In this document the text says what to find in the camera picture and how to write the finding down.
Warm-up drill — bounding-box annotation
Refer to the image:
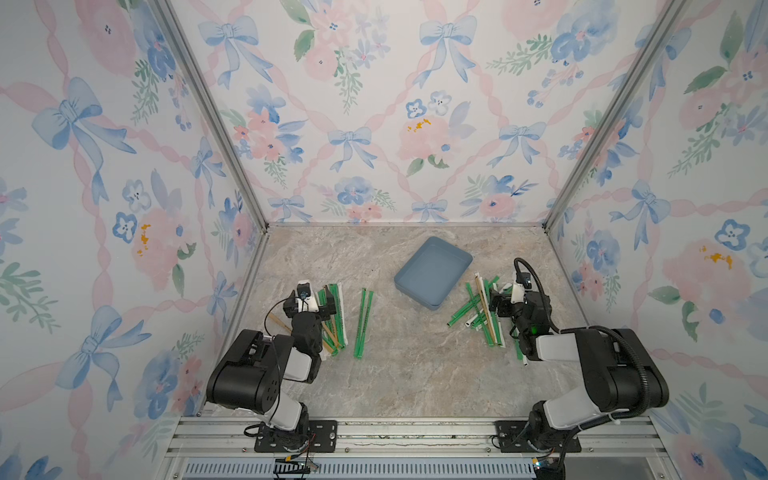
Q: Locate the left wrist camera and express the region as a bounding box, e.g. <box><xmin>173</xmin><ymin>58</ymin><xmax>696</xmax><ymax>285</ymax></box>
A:
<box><xmin>296</xmin><ymin>280</ymin><xmax>314</xmax><ymax>301</ymax></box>

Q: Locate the blue plastic storage tray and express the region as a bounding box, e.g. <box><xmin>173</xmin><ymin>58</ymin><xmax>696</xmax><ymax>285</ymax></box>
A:
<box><xmin>394</xmin><ymin>236</ymin><xmax>473</xmax><ymax>311</ymax></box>

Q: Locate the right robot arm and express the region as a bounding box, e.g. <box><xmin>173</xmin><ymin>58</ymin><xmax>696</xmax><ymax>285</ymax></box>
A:
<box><xmin>490</xmin><ymin>291</ymin><xmax>670</xmax><ymax>453</ymax></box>

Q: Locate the aluminium mounting rail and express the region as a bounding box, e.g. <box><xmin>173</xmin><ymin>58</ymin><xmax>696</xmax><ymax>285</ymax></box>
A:
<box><xmin>156</xmin><ymin>417</ymin><xmax>680</xmax><ymax>479</ymax></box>

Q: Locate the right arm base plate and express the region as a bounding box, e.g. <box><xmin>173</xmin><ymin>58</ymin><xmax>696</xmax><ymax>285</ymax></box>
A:
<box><xmin>493</xmin><ymin>420</ymin><xmax>568</xmax><ymax>454</ymax></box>

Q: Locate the black corrugated cable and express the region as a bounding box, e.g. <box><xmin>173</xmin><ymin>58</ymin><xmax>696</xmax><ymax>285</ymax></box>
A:
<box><xmin>513</xmin><ymin>257</ymin><xmax>654</xmax><ymax>480</ymax></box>

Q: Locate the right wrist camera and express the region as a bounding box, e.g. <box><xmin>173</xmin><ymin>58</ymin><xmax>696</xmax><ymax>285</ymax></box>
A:
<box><xmin>510</xmin><ymin>272</ymin><xmax>533</xmax><ymax>303</ymax></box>

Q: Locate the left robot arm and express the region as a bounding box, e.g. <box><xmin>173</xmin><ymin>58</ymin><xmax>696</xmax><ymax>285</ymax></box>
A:
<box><xmin>206</xmin><ymin>282</ymin><xmax>337</xmax><ymax>454</ymax></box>

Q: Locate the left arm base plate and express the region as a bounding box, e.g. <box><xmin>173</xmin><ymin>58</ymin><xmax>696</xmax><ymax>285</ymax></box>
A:
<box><xmin>254</xmin><ymin>420</ymin><xmax>338</xmax><ymax>454</ymax></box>

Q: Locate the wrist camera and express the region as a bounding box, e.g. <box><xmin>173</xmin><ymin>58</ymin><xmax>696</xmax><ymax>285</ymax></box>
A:
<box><xmin>296</xmin><ymin>280</ymin><xmax>314</xmax><ymax>301</ymax></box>
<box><xmin>510</xmin><ymin>272</ymin><xmax>533</xmax><ymax>303</ymax></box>

